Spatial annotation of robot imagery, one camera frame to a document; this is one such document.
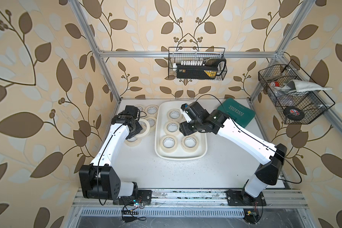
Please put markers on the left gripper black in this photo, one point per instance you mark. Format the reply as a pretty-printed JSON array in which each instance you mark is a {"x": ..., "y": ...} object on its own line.
[{"x": 135, "y": 131}]

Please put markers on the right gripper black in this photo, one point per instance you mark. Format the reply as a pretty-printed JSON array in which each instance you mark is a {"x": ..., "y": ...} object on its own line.
[{"x": 185, "y": 128}]

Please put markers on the masking tape roll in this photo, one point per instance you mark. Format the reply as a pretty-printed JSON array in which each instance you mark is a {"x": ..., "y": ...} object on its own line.
[
  {"x": 152, "y": 110},
  {"x": 172, "y": 128},
  {"x": 190, "y": 144},
  {"x": 145, "y": 128},
  {"x": 140, "y": 107},
  {"x": 152, "y": 122},
  {"x": 133, "y": 142},
  {"x": 174, "y": 115}
]

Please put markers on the white plastic storage tray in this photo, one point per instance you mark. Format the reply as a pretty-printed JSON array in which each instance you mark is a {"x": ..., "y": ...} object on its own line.
[{"x": 179, "y": 154}]

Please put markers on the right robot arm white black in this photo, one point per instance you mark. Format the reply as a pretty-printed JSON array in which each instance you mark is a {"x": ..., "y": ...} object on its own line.
[{"x": 271, "y": 157}]

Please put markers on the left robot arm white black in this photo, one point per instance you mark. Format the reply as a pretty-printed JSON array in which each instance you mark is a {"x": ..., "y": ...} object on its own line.
[{"x": 99, "y": 179}]

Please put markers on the masking tape stack front left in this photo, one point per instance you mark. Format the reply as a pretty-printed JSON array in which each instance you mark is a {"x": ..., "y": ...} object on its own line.
[{"x": 168, "y": 144}]

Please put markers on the black yellow box in basket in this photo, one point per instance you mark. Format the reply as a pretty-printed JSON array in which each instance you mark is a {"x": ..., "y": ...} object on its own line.
[{"x": 201, "y": 72}]

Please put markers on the black tape roll red label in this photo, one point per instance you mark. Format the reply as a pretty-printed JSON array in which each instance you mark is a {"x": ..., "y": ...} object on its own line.
[{"x": 293, "y": 113}]

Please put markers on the green plastic tool case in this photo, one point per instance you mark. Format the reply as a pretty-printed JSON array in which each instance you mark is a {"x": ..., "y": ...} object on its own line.
[{"x": 239, "y": 113}]

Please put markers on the grey folded cloth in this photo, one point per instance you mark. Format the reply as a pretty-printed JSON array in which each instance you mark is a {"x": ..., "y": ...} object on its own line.
[{"x": 299, "y": 86}]

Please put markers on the black wire basket back wall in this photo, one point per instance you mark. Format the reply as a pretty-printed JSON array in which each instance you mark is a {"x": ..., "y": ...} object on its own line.
[{"x": 194, "y": 56}]

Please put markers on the black wire basket wall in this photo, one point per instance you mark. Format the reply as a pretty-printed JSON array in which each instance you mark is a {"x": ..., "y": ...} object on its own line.
[
  {"x": 313, "y": 103},
  {"x": 194, "y": 56}
]

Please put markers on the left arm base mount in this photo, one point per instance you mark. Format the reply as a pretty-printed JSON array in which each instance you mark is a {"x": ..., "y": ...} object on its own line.
[{"x": 139, "y": 196}]

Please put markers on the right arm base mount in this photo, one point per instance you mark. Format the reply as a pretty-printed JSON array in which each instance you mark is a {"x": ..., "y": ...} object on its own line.
[{"x": 240, "y": 198}]

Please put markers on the aluminium front rail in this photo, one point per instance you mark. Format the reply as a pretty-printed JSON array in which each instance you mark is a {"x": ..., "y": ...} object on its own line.
[{"x": 214, "y": 198}]

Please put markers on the black wire basket right wall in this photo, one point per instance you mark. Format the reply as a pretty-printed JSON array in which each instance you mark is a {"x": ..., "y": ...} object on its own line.
[{"x": 313, "y": 103}]

